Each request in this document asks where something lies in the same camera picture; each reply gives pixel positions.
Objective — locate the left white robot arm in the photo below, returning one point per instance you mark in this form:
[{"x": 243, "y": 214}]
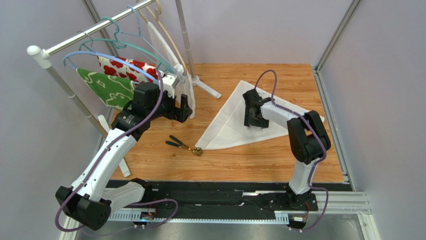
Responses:
[{"x": 86, "y": 203}]

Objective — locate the blue plastic hanger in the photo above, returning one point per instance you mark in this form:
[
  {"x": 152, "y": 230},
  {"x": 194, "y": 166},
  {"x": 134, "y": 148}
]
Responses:
[{"x": 67, "y": 60}]

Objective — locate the light blue wire hanger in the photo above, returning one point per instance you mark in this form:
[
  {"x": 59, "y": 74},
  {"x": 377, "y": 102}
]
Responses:
[{"x": 149, "y": 46}]

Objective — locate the red floral cloth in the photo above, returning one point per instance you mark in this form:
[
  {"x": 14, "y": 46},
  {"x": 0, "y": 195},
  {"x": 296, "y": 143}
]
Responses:
[{"x": 114, "y": 68}]

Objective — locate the beige wooden hanger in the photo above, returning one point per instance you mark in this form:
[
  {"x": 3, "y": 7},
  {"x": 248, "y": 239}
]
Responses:
[{"x": 156, "y": 20}]

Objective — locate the teal plastic hanger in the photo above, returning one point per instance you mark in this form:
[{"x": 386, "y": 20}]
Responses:
[{"x": 161, "y": 62}]

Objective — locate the white hanging towel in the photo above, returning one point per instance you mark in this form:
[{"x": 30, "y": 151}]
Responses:
[{"x": 184, "y": 85}]

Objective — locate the white slotted cable duct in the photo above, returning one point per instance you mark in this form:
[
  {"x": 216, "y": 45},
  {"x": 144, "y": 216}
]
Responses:
[{"x": 138, "y": 217}]

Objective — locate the green patterned cloth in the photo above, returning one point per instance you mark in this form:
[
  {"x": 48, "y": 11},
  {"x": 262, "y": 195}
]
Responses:
[{"x": 115, "y": 92}]

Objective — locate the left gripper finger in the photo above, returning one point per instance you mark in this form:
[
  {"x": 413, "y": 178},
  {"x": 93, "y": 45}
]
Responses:
[
  {"x": 178, "y": 114},
  {"x": 186, "y": 110}
]

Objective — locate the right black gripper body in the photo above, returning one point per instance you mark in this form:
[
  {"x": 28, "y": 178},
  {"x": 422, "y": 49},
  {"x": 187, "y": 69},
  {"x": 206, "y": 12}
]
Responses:
[{"x": 251, "y": 108}]

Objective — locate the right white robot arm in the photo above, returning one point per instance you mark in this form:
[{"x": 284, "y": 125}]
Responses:
[{"x": 309, "y": 141}]

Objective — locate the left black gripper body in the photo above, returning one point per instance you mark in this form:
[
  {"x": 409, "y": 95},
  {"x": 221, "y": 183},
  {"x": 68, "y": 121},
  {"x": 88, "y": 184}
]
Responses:
[{"x": 166, "y": 108}]

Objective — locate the white cloth napkin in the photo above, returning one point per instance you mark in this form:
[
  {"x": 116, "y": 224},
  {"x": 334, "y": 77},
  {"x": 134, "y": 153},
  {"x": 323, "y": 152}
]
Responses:
[{"x": 227, "y": 129}]

